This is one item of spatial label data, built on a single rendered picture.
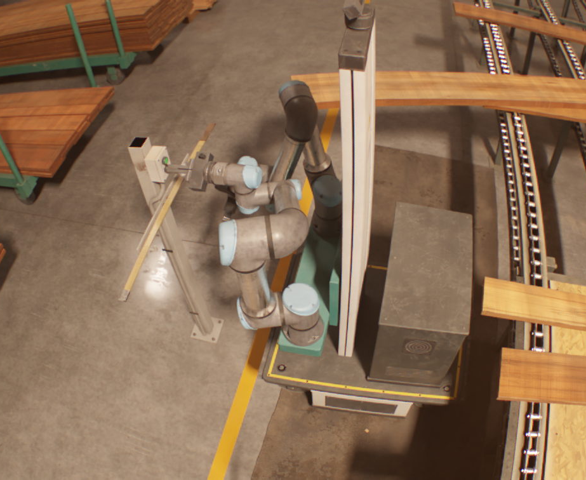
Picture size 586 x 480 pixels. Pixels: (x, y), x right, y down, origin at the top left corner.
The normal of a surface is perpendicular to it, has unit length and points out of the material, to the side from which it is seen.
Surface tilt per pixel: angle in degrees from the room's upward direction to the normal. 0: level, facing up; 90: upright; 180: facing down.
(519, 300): 0
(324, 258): 0
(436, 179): 0
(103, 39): 90
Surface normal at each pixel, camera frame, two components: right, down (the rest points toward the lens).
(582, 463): -0.08, -0.61
